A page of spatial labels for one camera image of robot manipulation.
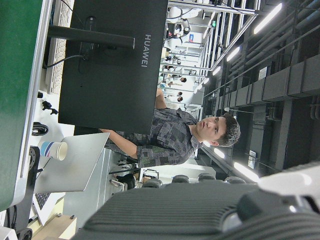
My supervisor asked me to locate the silver laptop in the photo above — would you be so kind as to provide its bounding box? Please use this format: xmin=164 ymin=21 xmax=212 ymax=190
xmin=33 ymin=132 xmax=111 ymax=193

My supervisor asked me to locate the black monitor stand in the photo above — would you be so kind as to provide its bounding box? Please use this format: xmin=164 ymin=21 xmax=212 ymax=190
xmin=47 ymin=24 xmax=136 ymax=50

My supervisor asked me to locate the man in patterned shirt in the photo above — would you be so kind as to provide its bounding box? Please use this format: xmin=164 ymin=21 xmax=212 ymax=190
xmin=98 ymin=87 xmax=241 ymax=169

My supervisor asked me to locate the black perforated disc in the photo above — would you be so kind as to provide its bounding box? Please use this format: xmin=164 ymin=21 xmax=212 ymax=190
xmin=27 ymin=146 xmax=41 ymax=176

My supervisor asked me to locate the white ceiling light strip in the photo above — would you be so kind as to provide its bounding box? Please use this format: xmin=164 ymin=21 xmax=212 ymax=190
xmin=226 ymin=46 xmax=241 ymax=62
xmin=253 ymin=2 xmax=283 ymax=35
xmin=233 ymin=161 xmax=261 ymax=183

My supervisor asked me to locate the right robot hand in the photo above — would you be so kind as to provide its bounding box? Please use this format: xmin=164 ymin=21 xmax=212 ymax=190
xmin=77 ymin=161 xmax=320 ymax=240

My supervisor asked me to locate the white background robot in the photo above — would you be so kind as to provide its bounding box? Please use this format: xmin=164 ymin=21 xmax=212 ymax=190
xmin=166 ymin=6 xmax=202 ymax=38

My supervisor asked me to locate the black monitor cable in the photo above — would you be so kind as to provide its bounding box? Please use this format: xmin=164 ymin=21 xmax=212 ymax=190
xmin=42 ymin=54 xmax=87 ymax=70

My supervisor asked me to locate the grey ventilation duct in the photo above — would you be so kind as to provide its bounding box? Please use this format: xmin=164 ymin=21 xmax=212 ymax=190
xmin=217 ymin=53 xmax=320 ymax=108

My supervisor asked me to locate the small black clip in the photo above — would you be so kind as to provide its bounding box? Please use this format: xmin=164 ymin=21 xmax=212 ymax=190
xmin=41 ymin=100 xmax=59 ymax=116

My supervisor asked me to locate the black Huawei computer monitor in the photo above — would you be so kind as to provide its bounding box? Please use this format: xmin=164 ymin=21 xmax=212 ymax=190
xmin=57 ymin=0 xmax=170 ymax=136

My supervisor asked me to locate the white keyboard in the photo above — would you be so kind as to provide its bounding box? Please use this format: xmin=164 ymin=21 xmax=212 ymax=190
xmin=44 ymin=0 xmax=76 ymax=95

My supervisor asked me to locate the green conveyor belt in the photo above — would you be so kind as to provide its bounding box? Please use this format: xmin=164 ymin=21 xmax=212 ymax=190
xmin=0 ymin=0 xmax=55 ymax=213

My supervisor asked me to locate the coiled black cable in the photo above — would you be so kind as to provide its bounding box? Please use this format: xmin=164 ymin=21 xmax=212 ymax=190
xmin=31 ymin=121 xmax=50 ymax=137

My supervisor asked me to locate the black keyboard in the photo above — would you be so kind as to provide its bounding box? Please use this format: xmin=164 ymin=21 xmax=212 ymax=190
xmin=32 ymin=191 xmax=66 ymax=227

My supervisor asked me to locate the striped paper cup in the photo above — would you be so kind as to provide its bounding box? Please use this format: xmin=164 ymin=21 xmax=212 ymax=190
xmin=39 ymin=141 xmax=69 ymax=161

